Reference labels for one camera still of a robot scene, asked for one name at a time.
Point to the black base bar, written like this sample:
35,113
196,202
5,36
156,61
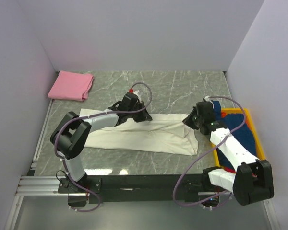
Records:
136,188

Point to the aluminium frame rail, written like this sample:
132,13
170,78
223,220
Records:
31,185

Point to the blue t shirt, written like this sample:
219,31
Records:
243,135

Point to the white t shirt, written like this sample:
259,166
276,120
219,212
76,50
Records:
166,133

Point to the folded pink t shirt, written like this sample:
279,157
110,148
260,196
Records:
71,86

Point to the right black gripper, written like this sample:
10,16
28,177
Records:
188,120

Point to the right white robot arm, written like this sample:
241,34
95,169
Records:
252,179

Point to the yellow plastic bin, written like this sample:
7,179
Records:
259,148

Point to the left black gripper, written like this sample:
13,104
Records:
144,116

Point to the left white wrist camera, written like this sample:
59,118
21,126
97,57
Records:
138,93

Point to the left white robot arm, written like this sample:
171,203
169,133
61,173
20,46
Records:
71,134

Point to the orange t shirt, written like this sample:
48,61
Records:
232,119

